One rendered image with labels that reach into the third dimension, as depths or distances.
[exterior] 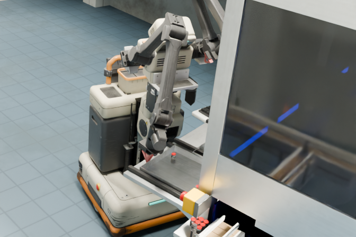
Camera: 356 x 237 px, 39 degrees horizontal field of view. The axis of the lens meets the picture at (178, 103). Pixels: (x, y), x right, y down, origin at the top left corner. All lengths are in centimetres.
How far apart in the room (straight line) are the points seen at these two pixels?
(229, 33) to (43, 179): 234
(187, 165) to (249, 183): 58
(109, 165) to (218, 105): 157
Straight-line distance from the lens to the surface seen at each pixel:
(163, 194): 219
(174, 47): 220
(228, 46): 172
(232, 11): 168
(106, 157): 322
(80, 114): 454
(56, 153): 401
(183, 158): 242
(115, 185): 322
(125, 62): 267
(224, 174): 191
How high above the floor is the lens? 222
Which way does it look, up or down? 27 degrees down
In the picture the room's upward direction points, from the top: 7 degrees clockwise
